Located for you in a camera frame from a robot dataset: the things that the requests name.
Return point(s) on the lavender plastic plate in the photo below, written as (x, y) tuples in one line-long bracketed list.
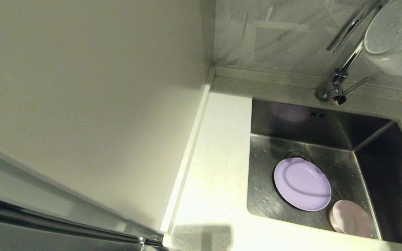
[(302, 184)]

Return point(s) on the chrome gooseneck faucet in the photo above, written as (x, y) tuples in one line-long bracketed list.
[(347, 29)]

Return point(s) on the small pale pink cup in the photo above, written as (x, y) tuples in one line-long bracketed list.
[(351, 219)]

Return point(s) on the stainless steel sink basin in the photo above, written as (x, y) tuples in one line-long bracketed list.
[(344, 167)]

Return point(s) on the stone backsplash upstand strip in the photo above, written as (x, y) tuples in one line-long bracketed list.
[(274, 76)]

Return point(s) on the round metal drain strainer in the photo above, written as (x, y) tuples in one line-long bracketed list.
[(297, 155)]

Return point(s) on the tall beige cabinet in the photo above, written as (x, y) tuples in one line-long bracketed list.
[(82, 104)]

